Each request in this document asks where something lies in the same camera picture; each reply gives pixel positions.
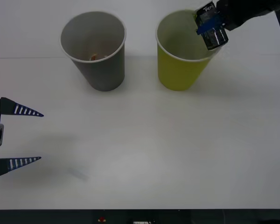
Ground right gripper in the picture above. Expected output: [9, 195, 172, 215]
[196, 0, 271, 36]

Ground yellow-green plastic waste bin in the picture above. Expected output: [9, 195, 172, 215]
[155, 9, 224, 91]

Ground orange drink can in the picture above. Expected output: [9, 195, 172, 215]
[88, 53, 109, 62]

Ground black robot torso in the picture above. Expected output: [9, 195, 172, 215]
[0, 209, 280, 224]

